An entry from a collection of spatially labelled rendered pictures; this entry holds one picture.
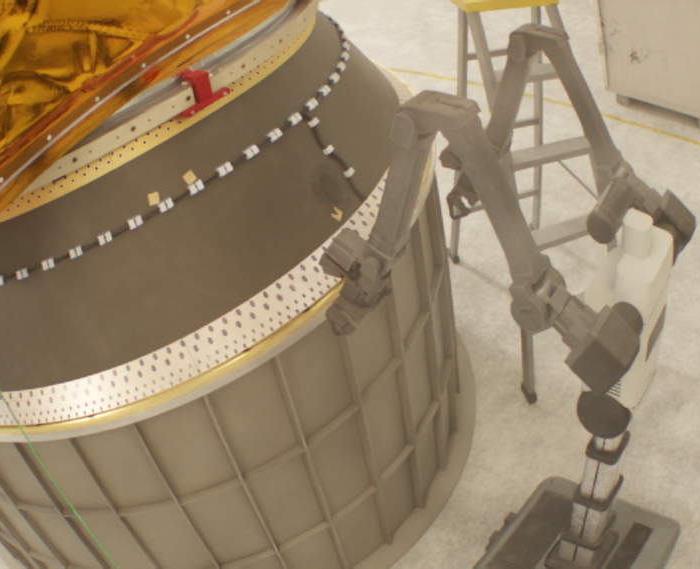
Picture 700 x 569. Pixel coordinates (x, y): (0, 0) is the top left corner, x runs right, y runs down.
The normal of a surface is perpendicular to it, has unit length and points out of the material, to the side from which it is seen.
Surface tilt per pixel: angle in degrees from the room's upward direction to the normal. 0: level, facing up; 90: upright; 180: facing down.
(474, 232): 0
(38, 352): 62
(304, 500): 90
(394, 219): 91
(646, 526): 0
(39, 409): 43
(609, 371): 90
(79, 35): 87
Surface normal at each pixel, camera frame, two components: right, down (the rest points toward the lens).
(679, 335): -0.17, -0.76
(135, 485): 0.25, 0.59
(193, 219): 0.44, 0.04
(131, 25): 0.84, 0.22
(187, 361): 0.20, -0.21
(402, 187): -0.58, 0.61
